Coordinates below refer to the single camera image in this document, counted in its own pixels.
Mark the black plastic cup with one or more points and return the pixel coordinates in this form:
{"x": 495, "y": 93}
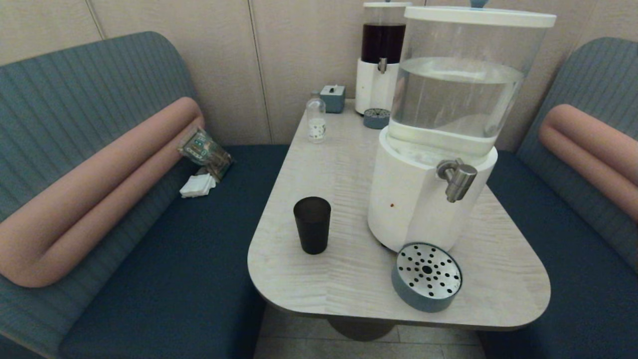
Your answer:
{"x": 312, "y": 224}

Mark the silver metal dispenser tap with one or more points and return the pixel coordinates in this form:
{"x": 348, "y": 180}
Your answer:
{"x": 461, "y": 179}

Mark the small clear plastic bottle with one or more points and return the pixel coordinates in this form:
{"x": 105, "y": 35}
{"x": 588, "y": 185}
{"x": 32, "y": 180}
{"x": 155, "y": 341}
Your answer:
{"x": 316, "y": 124}

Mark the small blue box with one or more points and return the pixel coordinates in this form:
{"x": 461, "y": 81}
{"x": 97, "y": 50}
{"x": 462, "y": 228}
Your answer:
{"x": 332, "y": 99}

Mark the small blue drip tray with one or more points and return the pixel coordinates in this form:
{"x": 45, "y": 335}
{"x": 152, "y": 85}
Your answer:
{"x": 376, "y": 119}

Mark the large clear water dispenser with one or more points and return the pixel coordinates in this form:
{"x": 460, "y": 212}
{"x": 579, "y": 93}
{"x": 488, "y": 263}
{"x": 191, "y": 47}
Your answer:
{"x": 413, "y": 199}

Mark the small dark drink dispenser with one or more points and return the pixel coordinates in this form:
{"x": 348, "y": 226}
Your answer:
{"x": 374, "y": 89}

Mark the green snack packet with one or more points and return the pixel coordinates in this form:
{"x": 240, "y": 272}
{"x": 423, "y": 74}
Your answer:
{"x": 204, "y": 152}

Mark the white paper napkins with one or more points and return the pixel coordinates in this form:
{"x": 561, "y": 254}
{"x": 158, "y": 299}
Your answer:
{"x": 197, "y": 186}

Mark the small dark dispenser tap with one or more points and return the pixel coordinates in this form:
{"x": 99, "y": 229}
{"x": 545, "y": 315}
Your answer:
{"x": 382, "y": 65}

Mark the large blue perforated drip tray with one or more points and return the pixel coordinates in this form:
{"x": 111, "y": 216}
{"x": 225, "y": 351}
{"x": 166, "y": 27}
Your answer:
{"x": 426, "y": 271}

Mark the pink bolster beside snack packet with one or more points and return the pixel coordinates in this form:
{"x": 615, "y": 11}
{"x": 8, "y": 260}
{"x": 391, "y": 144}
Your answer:
{"x": 99, "y": 194}

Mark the teal bench with snack packet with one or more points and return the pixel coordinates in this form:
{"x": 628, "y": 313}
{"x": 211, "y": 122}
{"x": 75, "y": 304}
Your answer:
{"x": 75, "y": 89}

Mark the teal upholstered empty bench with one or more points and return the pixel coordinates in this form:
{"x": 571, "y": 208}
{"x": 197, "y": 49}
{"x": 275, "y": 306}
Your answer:
{"x": 598, "y": 80}

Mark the dark table pedestal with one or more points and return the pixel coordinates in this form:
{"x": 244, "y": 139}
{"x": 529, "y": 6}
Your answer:
{"x": 361, "y": 329}

